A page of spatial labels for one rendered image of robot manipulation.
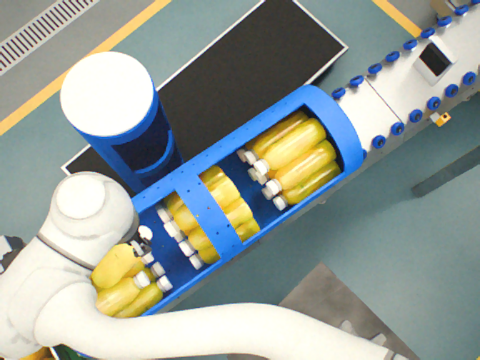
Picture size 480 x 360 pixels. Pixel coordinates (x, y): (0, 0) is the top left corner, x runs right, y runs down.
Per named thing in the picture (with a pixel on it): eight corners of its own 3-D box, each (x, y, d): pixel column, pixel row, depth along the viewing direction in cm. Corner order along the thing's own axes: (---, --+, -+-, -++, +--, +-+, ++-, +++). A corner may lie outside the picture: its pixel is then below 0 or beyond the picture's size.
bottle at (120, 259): (107, 260, 122) (143, 220, 112) (121, 282, 120) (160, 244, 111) (85, 270, 116) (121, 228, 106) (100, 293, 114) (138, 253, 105)
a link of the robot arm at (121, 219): (100, 174, 82) (52, 238, 79) (69, 146, 67) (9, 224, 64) (151, 207, 81) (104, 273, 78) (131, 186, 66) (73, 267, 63)
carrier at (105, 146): (118, 193, 225) (176, 205, 224) (47, 126, 141) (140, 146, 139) (135, 138, 232) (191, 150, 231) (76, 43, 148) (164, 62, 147)
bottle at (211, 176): (219, 166, 125) (160, 205, 122) (233, 187, 126) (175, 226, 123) (214, 164, 132) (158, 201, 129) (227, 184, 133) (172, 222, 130)
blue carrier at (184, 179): (352, 179, 144) (376, 146, 117) (107, 355, 131) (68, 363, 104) (296, 111, 152) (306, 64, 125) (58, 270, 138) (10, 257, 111)
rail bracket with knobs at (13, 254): (50, 274, 142) (36, 272, 132) (28, 288, 141) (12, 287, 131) (33, 247, 144) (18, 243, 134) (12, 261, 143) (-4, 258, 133)
